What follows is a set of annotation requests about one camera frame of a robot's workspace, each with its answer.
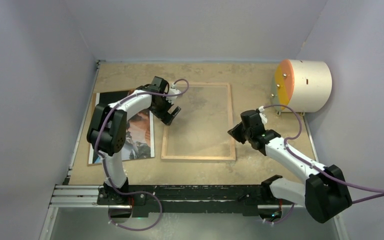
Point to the brown backing board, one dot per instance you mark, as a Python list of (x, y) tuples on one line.
[(94, 99)]

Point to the glossy printed photo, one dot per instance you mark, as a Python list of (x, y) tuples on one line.
[(139, 139)]

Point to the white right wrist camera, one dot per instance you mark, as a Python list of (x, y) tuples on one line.
[(261, 113)]

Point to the black aluminium mounting rail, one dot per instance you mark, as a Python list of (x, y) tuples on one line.
[(247, 200)]

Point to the wooden picture frame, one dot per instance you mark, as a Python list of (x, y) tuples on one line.
[(199, 131)]

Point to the white cylinder orange disc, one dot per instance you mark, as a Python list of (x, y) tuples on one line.
[(303, 85)]

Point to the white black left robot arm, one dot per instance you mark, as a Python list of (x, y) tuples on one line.
[(108, 127)]

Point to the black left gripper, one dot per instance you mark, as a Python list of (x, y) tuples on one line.
[(164, 116)]

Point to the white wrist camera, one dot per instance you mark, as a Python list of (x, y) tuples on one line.
[(173, 94), (261, 113)]

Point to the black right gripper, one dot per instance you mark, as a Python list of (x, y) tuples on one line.
[(235, 132)]

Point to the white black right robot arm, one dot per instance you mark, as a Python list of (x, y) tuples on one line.
[(321, 189)]

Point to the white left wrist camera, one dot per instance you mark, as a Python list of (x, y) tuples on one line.
[(173, 94)]

